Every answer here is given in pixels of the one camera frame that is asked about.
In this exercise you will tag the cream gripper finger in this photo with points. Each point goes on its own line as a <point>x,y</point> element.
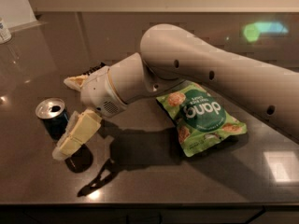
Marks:
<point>75,83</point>
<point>80,128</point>

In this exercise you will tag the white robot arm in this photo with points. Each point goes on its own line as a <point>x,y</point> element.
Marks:
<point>168,56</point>

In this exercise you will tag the blue silver redbull can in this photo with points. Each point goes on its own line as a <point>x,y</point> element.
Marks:
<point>53,114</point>

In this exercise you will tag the black candy bar wrapper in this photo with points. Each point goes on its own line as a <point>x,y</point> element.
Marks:
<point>94,69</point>

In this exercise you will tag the green dang chips bag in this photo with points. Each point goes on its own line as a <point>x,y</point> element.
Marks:
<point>200,120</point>

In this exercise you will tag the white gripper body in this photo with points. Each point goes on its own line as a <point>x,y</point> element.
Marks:
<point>99,90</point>

